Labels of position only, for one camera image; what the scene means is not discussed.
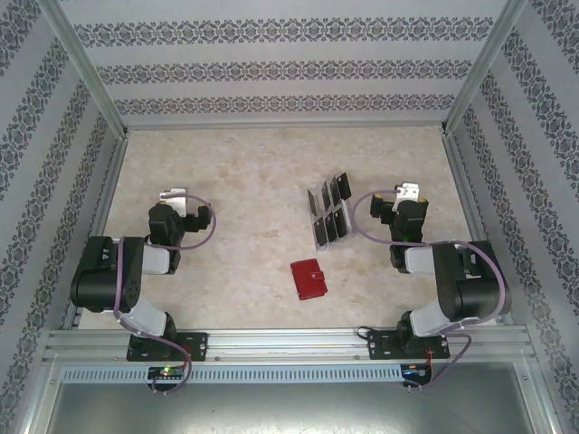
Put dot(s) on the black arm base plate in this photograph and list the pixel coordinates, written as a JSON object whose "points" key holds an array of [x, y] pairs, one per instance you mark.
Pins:
{"points": [[196, 346], [380, 348]]}

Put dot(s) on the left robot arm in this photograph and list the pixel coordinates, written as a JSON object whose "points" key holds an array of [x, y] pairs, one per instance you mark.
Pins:
{"points": [[104, 280]]}

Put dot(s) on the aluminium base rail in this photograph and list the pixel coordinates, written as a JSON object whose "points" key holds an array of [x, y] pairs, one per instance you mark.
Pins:
{"points": [[280, 343]]}

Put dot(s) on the small circuit board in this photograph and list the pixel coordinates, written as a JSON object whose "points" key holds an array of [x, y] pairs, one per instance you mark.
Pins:
{"points": [[167, 373], [414, 371]]}

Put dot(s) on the red card holder wallet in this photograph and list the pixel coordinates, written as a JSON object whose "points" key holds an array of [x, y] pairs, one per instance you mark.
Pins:
{"points": [[308, 280]]}

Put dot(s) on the grey sheet metal tray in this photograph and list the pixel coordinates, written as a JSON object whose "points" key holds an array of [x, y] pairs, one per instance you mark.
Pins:
{"points": [[289, 407]]}

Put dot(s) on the aluminium frame post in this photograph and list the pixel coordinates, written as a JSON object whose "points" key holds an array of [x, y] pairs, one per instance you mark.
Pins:
{"points": [[483, 68], [86, 68]]}

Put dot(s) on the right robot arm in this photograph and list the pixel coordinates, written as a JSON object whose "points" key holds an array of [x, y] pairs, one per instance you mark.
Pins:
{"points": [[475, 280]]}

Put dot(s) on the clear acrylic card stand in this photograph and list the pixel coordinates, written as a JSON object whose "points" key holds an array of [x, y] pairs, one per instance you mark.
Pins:
{"points": [[332, 246]]}

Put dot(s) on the aluminium table side rail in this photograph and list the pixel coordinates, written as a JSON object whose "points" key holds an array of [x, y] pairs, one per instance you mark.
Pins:
{"points": [[97, 226], [462, 181]]}

